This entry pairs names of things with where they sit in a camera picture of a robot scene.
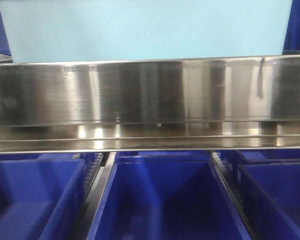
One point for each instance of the blue bin front middle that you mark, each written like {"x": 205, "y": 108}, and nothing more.
{"x": 166, "y": 199}

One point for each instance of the white roller track right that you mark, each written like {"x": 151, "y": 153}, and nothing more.
{"x": 224, "y": 170}

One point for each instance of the blue bin upper right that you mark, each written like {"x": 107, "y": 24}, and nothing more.
{"x": 292, "y": 37}

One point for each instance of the blue bin front left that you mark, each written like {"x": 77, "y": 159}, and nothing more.
{"x": 40, "y": 199}

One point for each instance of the light blue plastic bin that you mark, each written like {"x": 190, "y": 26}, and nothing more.
{"x": 100, "y": 30}

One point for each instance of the steel lane divider left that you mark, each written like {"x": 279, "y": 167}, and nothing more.
{"x": 96, "y": 186}

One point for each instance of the stainless steel right shelf rail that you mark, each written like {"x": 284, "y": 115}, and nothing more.
{"x": 169, "y": 104}

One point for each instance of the blue bin front right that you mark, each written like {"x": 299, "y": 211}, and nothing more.
{"x": 271, "y": 199}

